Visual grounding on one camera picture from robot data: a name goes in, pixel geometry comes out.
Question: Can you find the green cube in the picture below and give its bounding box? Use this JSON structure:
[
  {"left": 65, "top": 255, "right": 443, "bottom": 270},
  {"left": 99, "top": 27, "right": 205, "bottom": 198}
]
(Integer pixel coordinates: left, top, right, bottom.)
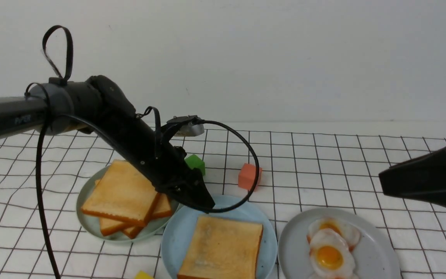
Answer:
[{"left": 185, "top": 154, "right": 206, "bottom": 177}]

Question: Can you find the black camera cable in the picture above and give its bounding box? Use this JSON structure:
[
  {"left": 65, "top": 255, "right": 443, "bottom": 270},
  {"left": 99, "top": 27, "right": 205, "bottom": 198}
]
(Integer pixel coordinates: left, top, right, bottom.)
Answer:
[{"left": 24, "top": 25, "right": 261, "bottom": 279}]

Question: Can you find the white black grid tablecloth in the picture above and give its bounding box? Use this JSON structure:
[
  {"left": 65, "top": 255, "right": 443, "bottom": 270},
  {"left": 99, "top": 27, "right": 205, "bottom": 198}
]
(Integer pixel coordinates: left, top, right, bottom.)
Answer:
[{"left": 0, "top": 130, "right": 446, "bottom": 279}]

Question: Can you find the fried egg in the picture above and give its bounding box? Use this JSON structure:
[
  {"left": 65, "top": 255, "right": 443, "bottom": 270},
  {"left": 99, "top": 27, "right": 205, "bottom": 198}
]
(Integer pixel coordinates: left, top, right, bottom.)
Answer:
[
  {"left": 309, "top": 228, "right": 356, "bottom": 279},
  {"left": 307, "top": 217, "right": 361, "bottom": 252}
]

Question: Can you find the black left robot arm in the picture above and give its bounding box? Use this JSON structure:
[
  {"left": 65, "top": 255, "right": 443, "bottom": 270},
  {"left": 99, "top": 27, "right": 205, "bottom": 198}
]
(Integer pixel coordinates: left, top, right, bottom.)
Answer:
[{"left": 0, "top": 76, "right": 446, "bottom": 213}]

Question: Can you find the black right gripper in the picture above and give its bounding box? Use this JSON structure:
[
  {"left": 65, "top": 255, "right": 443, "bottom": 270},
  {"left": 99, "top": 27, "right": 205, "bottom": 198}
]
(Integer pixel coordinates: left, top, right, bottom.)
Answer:
[{"left": 379, "top": 146, "right": 446, "bottom": 208}]

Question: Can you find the orange cube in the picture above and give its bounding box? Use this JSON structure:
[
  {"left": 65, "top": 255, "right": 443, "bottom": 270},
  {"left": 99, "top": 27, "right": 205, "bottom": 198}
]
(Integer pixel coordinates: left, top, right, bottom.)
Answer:
[{"left": 238, "top": 163, "right": 262, "bottom": 191}]

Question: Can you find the green plate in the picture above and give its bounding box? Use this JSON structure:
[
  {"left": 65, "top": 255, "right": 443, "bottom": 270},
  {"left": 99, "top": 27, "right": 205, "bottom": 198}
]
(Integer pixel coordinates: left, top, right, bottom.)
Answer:
[{"left": 75, "top": 166, "right": 171, "bottom": 244}]

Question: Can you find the light blue plate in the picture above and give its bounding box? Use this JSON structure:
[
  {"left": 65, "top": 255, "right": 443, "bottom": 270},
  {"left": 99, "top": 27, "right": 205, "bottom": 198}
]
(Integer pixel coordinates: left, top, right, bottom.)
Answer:
[{"left": 161, "top": 202, "right": 278, "bottom": 279}]

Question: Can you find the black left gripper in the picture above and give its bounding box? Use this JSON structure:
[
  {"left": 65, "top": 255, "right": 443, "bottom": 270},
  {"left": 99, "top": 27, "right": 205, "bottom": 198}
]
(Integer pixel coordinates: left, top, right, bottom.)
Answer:
[{"left": 97, "top": 109, "right": 215, "bottom": 213}]

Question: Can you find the yellow cube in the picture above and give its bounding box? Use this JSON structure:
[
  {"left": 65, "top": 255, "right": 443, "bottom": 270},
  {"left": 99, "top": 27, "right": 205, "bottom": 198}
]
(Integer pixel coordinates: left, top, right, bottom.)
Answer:
[{"left": 133, "top": 270, "right": 154, "bottom": 279}]

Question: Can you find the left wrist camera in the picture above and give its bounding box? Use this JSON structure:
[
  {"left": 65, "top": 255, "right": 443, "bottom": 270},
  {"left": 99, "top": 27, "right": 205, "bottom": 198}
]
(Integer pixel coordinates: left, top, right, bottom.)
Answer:
[{"left": 166, "top": 115, "right": 205, "bottom": 137}]

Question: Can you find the grey speckled plate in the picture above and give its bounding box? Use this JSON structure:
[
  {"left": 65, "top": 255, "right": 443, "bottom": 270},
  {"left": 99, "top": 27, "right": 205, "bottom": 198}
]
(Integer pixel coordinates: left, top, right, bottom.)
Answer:
[{"left": 278, "top": 208, "right": 401, "bottom": 279}]

